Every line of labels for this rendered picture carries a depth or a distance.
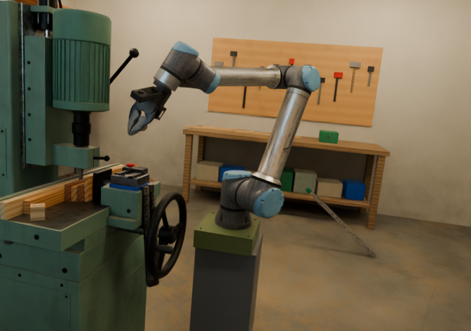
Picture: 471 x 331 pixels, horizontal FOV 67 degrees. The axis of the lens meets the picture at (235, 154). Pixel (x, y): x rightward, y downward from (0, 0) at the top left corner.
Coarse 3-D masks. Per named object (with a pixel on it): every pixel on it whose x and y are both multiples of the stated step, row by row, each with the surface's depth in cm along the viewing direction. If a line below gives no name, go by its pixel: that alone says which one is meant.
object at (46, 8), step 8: (40, 0) 116; (48, 0) 115; (56, 0) 119; (32, 8) 115; (40, 8) 114; (48, 8) 114; (40, 16) 116; (48, 16) 116; (40, 24) 116; (48, 24) 117
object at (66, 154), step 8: (56, 144) 121; (64, 144) 123; (72, 144) 124; (56, 152) 121; (64, 152) 121; (72, 152) 120; (80, 152) 119; (88, 152) 119; (96, 152) 123; (56, 160) 122; (64, 160) 121; (72, 160) 120; (80, 160) 120; (88, 160) 120; (96, 160) 124; (80, 168) 123; (88, 168) 120
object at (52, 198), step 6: (48, 192) 111; (54, 192) 112; (60, 192) 114; (30, 198) 104; (36, 198) 105; (42, 198) 107; (48, 198) 109; (54, 198) 112; (60, 198) 114; (24, 204) 102; (48, 204) 109; (54, 204) 112; (24, 210) 103
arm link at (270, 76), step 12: (228, 72) 153; (240, 72) 157; (252, 72) 162; (264, 72) 167; (276, 72) 171; (180, 84) 143; (228, 84) 156; (240, 84) 160; (252, 84) 165; (264, 84) 170; (276, 84) 172
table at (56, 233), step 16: (48, 208) 108; (64, 208) 110; (80, 208) 111; (96, 208) 112; (0, 224) 98; (16, 224) 96; (32, 224) 96; (48, 224) 97; (64, 224) 98; (80, 224) 101; (96, 224) 109; (112, 224) 114; (128, 224) 112; (16, 240) 97; (32, 240) 96; (48, 240) 95; (64, 240) 95; (80, 240) 102
